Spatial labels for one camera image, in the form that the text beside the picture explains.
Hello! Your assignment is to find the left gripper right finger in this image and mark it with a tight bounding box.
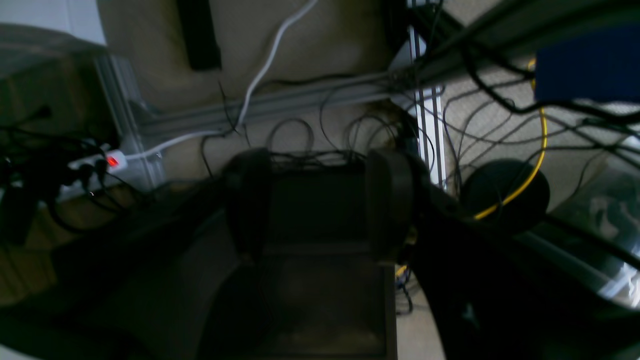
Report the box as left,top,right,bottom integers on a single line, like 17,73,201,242
366,149,426,262

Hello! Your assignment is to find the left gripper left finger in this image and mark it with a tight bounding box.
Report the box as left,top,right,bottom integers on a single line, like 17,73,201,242
222,148,274,262

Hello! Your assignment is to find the black round base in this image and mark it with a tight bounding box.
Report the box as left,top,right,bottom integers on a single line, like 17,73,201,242
459,158,551,235

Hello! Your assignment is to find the white power strip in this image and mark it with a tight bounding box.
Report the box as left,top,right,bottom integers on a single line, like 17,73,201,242
55,149,130,201

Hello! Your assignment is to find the blue box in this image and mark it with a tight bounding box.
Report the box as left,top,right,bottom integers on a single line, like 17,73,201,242
534,24,640,104

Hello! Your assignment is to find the white cable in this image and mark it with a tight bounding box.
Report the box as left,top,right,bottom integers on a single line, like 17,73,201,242
125,0,319,160

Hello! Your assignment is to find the aluminium frame rail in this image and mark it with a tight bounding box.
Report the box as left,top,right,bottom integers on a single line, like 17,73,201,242
94,55,444,191

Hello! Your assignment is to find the yellow cable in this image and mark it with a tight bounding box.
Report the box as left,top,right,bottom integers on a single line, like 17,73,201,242
472,59,549,221

